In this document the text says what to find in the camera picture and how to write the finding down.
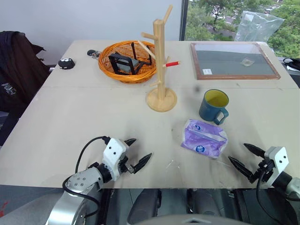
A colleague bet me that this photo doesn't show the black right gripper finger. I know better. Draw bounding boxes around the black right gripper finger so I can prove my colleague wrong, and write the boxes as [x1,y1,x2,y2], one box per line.
[243,143,267,158]
[228,156,256,184]

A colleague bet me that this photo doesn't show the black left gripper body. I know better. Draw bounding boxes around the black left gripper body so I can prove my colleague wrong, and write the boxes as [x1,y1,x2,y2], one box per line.
[118,155,132,175]

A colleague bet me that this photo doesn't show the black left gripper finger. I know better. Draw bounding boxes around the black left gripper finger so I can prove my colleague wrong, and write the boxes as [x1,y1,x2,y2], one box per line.
[123,138,137,148]
[128,152,153,175]

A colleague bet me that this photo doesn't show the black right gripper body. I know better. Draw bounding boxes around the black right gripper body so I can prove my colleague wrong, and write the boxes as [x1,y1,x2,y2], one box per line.
[254,157,275,184]

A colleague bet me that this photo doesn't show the blue mug yellow inside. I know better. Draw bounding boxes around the blue mug yellow inside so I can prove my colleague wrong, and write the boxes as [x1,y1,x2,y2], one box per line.
[198,89,230,126]

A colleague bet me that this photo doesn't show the wooden mug tree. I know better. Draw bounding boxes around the wooden mug tree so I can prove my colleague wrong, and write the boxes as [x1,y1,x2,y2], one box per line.
[137,4,181,113]

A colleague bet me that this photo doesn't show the dark rounded shape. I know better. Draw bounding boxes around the dark rounded shape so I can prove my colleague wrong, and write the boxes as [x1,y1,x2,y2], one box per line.
[127,188,163,224]

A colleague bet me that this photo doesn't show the purple tissue pack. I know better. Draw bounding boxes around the purple tissue pack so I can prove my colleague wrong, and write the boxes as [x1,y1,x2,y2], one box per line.
[180,119,229,160]

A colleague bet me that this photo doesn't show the orange woven basket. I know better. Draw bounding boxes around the orange woven basket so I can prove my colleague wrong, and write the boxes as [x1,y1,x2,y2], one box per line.
[97,40,158,85]

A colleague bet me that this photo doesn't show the wooden framed grey tray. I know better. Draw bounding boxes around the wooden framed grey tray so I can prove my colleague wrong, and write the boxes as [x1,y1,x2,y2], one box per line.
[190,42,282,81]

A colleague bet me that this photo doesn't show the small black round toy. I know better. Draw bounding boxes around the small black round toy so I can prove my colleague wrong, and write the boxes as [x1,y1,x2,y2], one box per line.
[58,57,76,70]

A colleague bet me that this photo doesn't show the clear plastic bag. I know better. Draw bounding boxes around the clear plastic bag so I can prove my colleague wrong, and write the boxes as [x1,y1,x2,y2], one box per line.
[234,10,285,44]

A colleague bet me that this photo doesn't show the black jacket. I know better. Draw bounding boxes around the black jacket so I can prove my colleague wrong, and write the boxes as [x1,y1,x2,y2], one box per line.
[0,30,51,146]

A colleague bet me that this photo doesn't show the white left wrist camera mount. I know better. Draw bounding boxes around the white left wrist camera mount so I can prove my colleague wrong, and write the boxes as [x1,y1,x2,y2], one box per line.
[102,138,130,181]

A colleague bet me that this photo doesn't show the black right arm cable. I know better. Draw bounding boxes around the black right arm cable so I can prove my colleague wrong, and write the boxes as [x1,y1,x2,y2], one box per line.
[255,171,283,225]

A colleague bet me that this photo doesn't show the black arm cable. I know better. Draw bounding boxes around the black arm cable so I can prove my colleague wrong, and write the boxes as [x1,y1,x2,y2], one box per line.
[255,171,283,225]
[62,135,111,218]

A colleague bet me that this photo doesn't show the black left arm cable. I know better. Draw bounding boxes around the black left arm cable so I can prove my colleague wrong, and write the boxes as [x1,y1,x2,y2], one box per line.
[62,135,111,218]

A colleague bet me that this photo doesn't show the black metal frame stand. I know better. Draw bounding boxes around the black metal frame stand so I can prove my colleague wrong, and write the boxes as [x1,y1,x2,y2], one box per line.
[108,42,153,76]

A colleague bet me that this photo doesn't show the black cable bundle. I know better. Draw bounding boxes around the black cable bundle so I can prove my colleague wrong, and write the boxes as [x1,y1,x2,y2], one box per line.
[283,57,300,71]

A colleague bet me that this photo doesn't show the dark window frame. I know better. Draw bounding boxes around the dark window frame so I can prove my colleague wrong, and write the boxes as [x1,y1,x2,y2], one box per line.
[179,0,189,42]

